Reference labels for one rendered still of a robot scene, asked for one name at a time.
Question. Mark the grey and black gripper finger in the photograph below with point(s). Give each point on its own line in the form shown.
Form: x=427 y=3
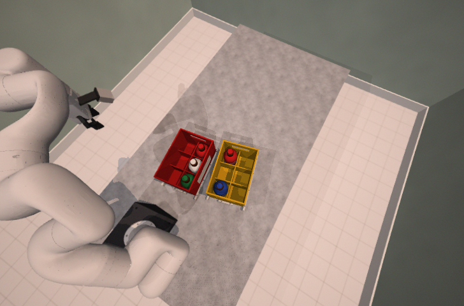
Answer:
x=93 y=111
x=94 y=124

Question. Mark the green bottle with pale green label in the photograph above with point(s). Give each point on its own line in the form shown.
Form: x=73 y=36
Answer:
x=187 y=180

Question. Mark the red bottle with pale label band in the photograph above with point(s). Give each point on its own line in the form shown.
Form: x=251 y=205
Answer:
x=201 y=150

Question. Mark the blue bottle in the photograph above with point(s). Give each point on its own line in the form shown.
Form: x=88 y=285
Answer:
x=220 y=188

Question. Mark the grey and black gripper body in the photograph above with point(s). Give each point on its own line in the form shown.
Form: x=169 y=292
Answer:
x=75 y=109

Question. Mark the olive-brown crate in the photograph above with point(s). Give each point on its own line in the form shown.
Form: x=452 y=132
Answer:
x=238 y=177

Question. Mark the dark red crate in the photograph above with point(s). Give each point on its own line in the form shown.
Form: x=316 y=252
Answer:
x=176 y=161

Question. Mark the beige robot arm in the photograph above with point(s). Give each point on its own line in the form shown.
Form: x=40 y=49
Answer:
x=61 y=250

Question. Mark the white bottle with grey label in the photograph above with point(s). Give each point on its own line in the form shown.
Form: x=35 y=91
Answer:
x=194 y=165

